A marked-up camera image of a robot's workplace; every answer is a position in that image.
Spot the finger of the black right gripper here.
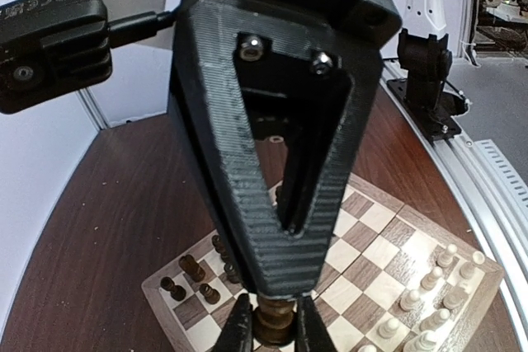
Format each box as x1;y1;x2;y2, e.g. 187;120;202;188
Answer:
168;0;381;299

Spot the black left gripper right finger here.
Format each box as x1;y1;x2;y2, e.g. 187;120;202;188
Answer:
295;296;337;352

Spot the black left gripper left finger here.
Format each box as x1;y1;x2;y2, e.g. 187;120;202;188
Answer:
212;293;253;352

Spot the dark chess piece sixteenth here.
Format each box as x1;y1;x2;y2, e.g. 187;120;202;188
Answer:
252;295;295;347

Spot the dark chess piece twelfth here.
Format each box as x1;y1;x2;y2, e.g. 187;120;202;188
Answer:
199;284;220;305

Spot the dark chess piece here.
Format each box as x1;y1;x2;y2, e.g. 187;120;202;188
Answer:
211;235;229;262
224;262;240;284

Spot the dark chess piece fourteenth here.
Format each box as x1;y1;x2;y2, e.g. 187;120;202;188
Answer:
160;277;186;302

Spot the dark chess piece fifteenth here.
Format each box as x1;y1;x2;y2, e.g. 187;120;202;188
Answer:
178;254;205;284

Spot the wooden chess board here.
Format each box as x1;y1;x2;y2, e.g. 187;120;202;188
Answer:
142;176;504;351

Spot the white chess pieces group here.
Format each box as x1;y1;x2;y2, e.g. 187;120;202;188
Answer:
342;235;494;351

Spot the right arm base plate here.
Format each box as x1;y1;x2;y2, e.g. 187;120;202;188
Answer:
387;29;469;143

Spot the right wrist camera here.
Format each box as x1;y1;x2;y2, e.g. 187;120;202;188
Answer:
1;0;112;115

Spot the aluminium front frame rail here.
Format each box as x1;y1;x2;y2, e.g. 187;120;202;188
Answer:
379;59;528;320

